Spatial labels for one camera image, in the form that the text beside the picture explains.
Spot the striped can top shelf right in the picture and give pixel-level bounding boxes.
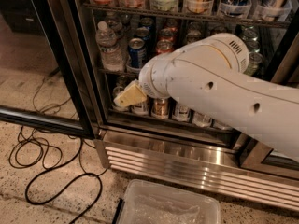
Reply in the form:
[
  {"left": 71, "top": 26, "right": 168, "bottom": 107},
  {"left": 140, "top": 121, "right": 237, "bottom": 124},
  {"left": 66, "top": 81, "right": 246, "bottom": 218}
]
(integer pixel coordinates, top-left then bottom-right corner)
[{"left": 253, "top": 0, "right": 292, "bottom": 21}]

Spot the clear water bottle shelf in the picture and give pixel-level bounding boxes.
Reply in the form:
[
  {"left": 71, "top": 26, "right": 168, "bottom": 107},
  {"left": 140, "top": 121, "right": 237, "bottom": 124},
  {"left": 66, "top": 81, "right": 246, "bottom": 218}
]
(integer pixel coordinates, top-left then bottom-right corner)
[
  {"left": 95, "top": 21, "right": 124, "bottom": 71},
  {"left": 192, "top": 112, "right": 212, "bottom": 127}
]

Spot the clear plastic bin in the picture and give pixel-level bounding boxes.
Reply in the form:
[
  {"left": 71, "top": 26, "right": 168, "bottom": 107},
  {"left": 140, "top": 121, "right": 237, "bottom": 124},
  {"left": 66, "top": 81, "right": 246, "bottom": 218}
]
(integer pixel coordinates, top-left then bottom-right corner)
[{"left": 112, "top": 179, "right": 221, "bottom": 224}]

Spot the clear water bottle middle shelf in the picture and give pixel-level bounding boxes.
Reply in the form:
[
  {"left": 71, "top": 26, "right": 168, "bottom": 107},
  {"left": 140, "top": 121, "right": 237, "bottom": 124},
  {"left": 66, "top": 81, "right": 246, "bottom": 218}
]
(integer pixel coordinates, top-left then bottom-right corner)
[{"left": 95, "top": 21, "right": 124, "bottom": 71}]

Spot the green can middle shelf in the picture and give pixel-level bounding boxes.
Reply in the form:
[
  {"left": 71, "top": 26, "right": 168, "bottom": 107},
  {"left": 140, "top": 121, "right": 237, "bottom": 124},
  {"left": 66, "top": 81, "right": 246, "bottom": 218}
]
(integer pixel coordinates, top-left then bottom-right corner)
[{"left": 244, "top": 52, "right": 263, "bottom": 76}]

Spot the stainless steel fridge grille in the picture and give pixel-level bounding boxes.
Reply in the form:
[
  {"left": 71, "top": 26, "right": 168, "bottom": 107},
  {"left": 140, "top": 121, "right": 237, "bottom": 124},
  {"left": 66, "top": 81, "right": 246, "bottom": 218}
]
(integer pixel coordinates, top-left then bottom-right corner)
[{"left": 94, "top": 131, "right": 299, "bottom": 211}]

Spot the blue pepsi can shelf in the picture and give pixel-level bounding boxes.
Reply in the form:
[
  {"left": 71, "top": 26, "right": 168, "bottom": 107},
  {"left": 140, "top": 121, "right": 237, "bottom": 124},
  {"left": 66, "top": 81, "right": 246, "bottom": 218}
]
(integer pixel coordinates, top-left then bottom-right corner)
[
  {"left": 218, "top": 0, "right": 251, "bottom": 18},
  {"left": 127, "top": 38, "right": 147, "bottom": 74}
]

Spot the clear water bottle bottom right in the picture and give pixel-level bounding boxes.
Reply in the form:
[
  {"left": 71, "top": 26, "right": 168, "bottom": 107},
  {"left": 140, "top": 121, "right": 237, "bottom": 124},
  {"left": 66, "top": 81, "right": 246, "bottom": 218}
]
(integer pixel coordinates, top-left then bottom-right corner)
[{"left": 213, "top": 120, "right": 232, "bottom": 131}]

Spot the black cable on floor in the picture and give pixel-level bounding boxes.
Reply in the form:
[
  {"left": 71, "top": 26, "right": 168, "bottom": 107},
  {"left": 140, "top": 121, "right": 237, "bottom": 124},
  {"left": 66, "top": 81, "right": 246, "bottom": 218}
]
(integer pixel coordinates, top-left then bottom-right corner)
[{"left": 7, "top": 67, "right": 108, "bottom": 224}]

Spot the white capped juice bottle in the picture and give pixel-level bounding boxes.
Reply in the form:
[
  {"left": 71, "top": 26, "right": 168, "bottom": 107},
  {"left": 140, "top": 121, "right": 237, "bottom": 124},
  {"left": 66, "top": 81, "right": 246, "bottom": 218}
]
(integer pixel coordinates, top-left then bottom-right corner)
[{"left": 131, "top": 99, "right": 150, "bottom": 116}]

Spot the top wire fridge shelf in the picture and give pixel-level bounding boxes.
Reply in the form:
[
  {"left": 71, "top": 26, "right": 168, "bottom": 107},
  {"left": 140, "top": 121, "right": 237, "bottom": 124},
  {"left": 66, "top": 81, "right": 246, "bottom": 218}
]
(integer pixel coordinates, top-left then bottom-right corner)
[{"left": 83, "top": 3, "right": 291, "bottom": 29}]

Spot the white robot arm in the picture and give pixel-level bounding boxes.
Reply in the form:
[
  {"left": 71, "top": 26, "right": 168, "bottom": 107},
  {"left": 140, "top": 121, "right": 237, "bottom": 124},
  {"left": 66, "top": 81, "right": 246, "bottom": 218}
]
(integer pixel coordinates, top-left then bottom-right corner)
[{"left": 114, "top": 33, "right": 299, "bottom": 161}]

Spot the blue pepsi can middle shelf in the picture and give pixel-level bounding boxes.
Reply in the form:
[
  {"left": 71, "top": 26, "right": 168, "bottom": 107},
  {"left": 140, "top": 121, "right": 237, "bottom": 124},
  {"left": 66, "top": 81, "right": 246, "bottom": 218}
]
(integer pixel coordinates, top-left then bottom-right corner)
[{"left": 127, "top": 38, "right": 147, "bottom": 74}]

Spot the red coke can middle shelf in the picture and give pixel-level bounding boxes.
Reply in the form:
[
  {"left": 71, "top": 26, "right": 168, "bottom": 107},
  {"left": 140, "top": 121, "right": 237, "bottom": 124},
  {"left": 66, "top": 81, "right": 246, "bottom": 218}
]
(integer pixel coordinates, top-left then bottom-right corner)
[{"left": 156, "top": 40, "right": 174, "bottom": 54}]

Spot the open glass fridge door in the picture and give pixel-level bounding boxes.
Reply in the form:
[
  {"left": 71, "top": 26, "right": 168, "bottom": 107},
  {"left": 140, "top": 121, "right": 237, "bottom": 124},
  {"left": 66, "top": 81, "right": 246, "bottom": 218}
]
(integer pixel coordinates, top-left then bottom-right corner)
[{"left": 0, "top": 0, "right": 99, "bottom": 139}]

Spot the red drink bottle white cap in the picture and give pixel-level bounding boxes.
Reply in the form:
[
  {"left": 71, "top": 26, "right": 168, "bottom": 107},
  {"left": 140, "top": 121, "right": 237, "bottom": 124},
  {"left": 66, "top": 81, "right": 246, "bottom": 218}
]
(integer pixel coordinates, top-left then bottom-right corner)
[{"left": 172, "top": 103, "right": 191, "bottom": 122}]

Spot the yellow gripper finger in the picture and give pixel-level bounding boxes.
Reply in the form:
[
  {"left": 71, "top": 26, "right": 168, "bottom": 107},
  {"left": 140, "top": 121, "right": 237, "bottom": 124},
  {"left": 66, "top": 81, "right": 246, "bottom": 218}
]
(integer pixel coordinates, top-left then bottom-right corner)
[{"left": 114, "top": 80, "right": 147, "bottom": 107}]

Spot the clear water bottle bottom shelf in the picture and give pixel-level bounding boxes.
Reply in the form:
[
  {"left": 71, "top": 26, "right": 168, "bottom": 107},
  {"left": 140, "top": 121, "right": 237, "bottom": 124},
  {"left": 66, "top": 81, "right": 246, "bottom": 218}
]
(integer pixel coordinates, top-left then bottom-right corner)
[{"left": 192, "top": 112, "right": 212, "bottom": 127}]

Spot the blue pepsi can top shelf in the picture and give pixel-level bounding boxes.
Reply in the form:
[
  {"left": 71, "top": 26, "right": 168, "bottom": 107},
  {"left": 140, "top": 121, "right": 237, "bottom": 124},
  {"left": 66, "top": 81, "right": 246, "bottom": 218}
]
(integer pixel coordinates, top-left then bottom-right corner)
[{"left": 218, "top": 0, "right": 251, "bottom": 18}]

